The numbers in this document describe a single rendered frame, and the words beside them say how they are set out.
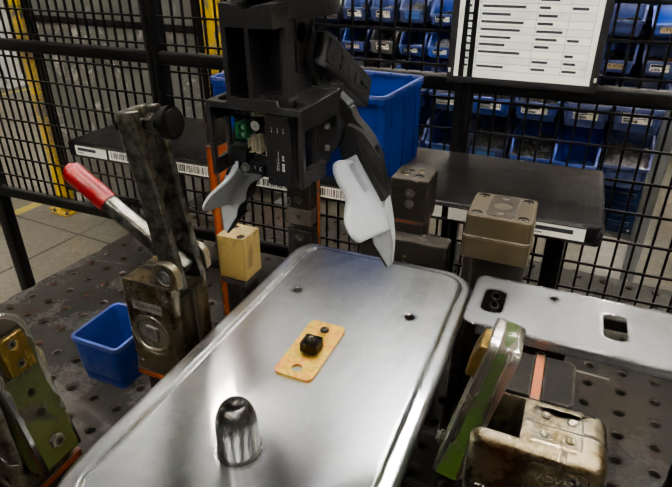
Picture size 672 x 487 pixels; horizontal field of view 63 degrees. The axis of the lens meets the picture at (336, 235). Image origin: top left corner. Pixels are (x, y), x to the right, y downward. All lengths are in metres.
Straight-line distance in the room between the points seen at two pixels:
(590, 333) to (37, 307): 1.02
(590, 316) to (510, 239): 0.12
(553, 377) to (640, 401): 0.47
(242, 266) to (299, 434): 0.22
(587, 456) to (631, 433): 0.56
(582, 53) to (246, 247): 0.58
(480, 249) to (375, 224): 0.30
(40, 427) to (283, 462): 0.18
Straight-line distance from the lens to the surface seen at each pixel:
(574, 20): 0.92
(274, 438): 0.46
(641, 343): 0.61
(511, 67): 0.93
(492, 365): 0.38
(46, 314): 1.23
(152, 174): 0.51
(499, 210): 0.69
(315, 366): 0.51
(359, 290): 0.62
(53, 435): 0.50
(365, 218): 0.40
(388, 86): 0.94
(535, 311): 0.62
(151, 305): 0.58
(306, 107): 0.35
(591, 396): 1.01
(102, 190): 0.59
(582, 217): 0.78
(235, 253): 0.60
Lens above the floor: 1.34
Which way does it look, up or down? 27 degrees down
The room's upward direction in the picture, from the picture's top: straight up
